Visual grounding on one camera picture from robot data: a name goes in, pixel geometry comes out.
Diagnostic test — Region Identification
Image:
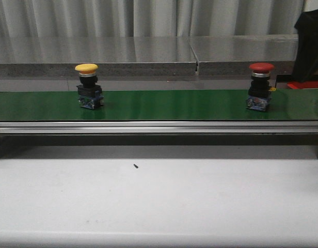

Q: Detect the red plastic bin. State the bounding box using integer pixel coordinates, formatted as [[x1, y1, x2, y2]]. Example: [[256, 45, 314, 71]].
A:
[[287, 81, 318, 89]]

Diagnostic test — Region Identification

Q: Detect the grey left back bench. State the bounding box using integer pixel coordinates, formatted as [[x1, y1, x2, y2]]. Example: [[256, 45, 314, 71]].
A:
[[0, 37, 197, 77]]

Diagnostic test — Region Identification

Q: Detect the aluminium conveyor frame rail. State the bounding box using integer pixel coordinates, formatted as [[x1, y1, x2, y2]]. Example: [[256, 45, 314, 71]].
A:
[[0, 120, 318, 135]]

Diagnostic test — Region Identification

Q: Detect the green conveyor belt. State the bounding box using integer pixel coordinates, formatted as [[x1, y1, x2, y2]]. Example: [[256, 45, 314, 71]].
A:
[[0, 89, 318, 121]]

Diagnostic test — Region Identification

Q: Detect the yellow mushroom push button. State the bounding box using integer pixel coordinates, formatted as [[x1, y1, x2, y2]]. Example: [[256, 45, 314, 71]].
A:
[[75, 64, 103, 110]]

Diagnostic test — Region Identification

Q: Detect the grey pleated curtain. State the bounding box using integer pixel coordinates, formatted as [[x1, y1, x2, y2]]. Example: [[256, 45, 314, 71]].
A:
[[0, 1, 306, 38]]

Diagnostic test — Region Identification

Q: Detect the grey bench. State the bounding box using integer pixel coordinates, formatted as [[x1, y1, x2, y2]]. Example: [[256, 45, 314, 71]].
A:
[[189, 35, 298, 77], [0, 37, 197, 77]]

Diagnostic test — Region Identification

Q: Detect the grey right back bench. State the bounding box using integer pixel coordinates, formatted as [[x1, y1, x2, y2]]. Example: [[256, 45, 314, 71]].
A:
[[189, 35, 298, 77]]

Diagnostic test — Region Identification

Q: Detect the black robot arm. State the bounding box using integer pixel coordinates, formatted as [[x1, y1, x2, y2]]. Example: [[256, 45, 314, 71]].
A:
[[292, 9, 318, 83]]

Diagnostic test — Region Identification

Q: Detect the red mushroom push button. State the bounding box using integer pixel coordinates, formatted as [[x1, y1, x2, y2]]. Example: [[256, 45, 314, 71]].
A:
[[246, 63, 276, 112]]

